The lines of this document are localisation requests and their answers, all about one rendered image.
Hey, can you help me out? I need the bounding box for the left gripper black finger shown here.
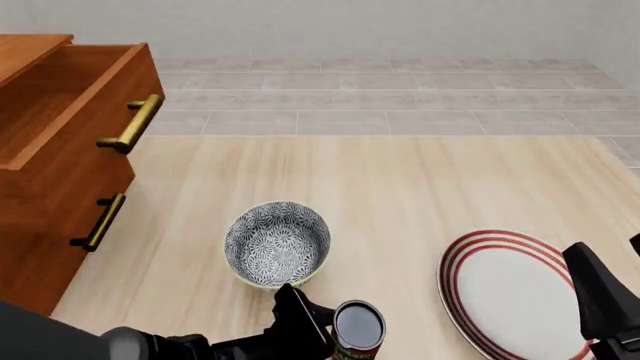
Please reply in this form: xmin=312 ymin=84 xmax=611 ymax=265
xmin=272 ymin=283 xmax=336 ymax=358

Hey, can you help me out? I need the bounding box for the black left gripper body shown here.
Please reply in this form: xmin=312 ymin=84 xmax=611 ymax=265
xmin=212 ymin=329 xmax=314 ymax=360

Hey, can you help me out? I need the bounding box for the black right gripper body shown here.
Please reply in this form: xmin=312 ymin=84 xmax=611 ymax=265
xmin=582 ymin=320 xmax=640 ymax=360

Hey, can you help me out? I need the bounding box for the wooden cabinet drawer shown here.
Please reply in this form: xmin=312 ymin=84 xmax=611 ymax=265
xmin=49 ymin=156 xmax=137 ymax=301
xmin=0 ymin=42 xmax=166 ymax=264

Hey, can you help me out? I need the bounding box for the wooden cabinet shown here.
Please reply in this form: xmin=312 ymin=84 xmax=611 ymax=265
xmin=0 ymin=33 xmax=137 ymax=317

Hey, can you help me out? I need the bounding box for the tin with red-green label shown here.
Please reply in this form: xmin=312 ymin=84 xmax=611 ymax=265
xmin=331 ymin=299 xmax=388 ymax=360

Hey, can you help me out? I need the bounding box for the patterned blue-white bowl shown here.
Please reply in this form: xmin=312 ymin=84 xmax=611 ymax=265
xmin=223 ymin=201 xmax=332 ymax=289

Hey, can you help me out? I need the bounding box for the white plate with red rings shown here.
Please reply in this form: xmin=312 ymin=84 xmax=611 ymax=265
xmin=437 ymin=229 xmax=599 ymax=360

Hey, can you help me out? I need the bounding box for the brass drawer handle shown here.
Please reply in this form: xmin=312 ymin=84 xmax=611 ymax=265
xmin=95 ymin=93 xmax=165 ymax=155
xmin=68 ymin=192 xmax=128 ymax=253

